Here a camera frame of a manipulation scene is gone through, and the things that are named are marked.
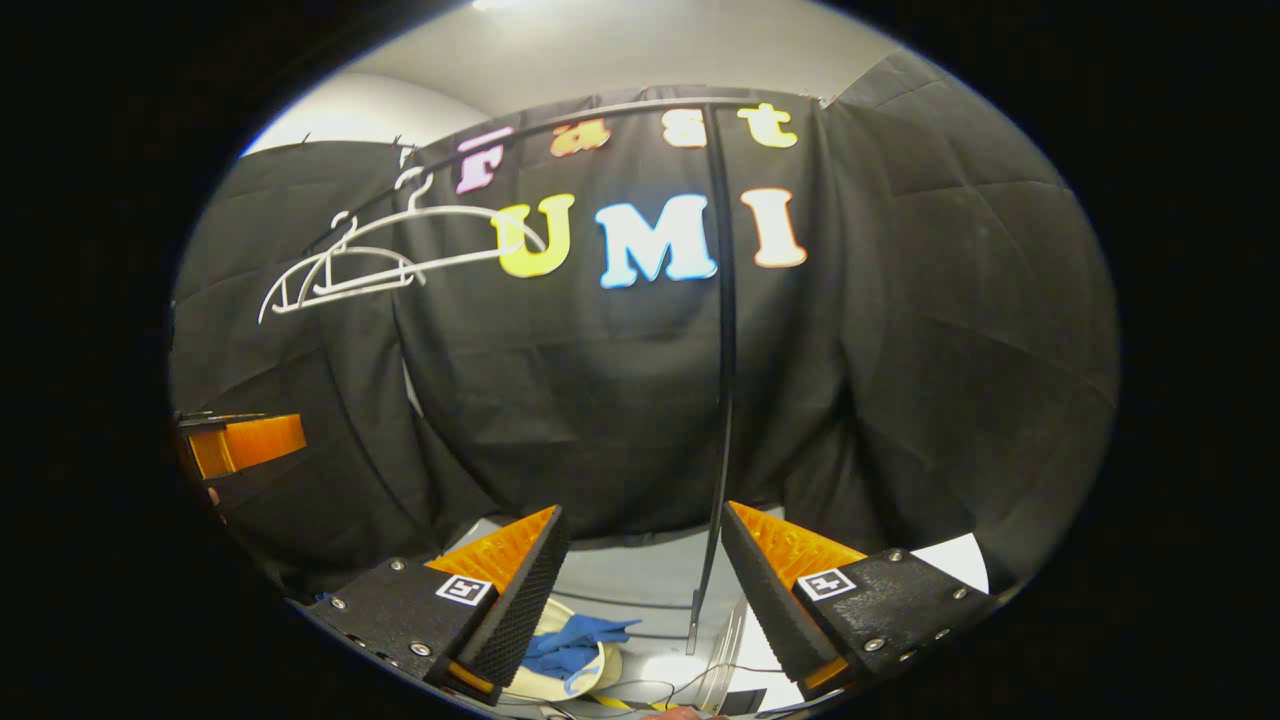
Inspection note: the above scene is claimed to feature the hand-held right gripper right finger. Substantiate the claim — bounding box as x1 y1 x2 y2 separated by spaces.
720 500 1001 701

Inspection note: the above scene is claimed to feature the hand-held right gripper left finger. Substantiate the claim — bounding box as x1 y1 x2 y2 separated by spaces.
300 505 573 707

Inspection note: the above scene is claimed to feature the blue corduroy jacket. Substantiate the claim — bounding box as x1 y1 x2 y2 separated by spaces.
520 613 641 696

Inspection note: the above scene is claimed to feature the cream laundry hamper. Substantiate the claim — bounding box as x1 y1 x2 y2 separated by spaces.
500 597 626 701

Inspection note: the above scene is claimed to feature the white plastic hanger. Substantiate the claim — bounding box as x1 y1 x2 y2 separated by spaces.
258 212 428 324
298 165 548 301

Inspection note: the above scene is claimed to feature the black clothes rack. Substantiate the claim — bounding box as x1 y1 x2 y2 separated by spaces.
300 92 816 656

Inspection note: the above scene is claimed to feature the white box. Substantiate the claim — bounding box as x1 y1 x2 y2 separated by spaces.
910 533 991 596

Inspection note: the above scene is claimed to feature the black backdrop cloth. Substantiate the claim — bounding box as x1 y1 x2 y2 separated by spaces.
168 50 1121 601

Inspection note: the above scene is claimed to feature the thin black cable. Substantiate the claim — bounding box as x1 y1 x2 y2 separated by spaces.
600 665 791 706

